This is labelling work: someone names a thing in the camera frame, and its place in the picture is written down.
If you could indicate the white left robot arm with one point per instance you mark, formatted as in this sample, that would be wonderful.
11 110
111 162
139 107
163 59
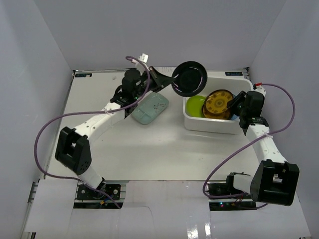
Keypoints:
73 146

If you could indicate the yellow patterned plate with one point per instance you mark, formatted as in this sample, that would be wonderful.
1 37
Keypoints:
227 115
216 102

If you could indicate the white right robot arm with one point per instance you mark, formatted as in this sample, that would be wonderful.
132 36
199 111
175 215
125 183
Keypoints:
275 179

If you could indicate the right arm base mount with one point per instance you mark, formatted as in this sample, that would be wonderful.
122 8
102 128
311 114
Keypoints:
233 203

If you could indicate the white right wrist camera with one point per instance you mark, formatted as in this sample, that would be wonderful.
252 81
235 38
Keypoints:
257 87

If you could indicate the black round plate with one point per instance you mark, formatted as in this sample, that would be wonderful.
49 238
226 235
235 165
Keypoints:
190 79

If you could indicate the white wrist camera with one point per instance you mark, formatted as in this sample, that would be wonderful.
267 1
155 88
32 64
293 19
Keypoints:
257 87
142 59

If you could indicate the pale blue rectangular divided plate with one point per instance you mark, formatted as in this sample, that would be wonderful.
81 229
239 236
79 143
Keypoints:
150 108

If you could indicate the left blue table label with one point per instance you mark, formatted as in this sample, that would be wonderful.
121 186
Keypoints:
83 75

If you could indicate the white paper sheet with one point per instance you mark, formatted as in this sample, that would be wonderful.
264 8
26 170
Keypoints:
165 70

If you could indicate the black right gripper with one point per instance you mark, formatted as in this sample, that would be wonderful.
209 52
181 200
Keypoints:
232 104

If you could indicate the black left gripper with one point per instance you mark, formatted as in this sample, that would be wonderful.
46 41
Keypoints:
154 78

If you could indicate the right blue table label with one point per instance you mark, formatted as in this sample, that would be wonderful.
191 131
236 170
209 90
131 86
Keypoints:
233 73

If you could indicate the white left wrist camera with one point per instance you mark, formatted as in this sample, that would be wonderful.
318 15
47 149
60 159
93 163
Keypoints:
142 59

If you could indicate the blue table label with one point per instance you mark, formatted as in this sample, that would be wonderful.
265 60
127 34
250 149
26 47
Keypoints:
233 73
83 75

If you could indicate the lime green round plate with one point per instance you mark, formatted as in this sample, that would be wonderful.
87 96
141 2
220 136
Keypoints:
194 106

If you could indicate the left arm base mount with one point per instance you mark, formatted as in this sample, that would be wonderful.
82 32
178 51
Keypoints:
111 198

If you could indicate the light blue round plate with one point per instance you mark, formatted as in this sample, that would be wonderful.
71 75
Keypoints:
234 117

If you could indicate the white plastic bin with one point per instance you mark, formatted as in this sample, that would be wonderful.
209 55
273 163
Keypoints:
216 81

